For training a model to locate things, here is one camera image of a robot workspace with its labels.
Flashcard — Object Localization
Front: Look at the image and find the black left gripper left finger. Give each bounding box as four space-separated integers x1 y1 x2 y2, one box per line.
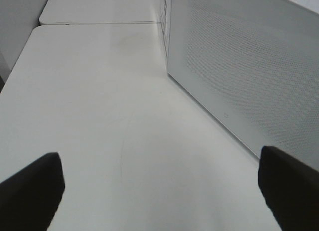
0 152 65 231

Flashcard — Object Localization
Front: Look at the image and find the white microwave door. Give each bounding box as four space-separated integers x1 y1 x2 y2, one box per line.
168 0 319 169

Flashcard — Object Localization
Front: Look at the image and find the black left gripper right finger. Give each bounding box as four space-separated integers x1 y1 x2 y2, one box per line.
258 146 319 231

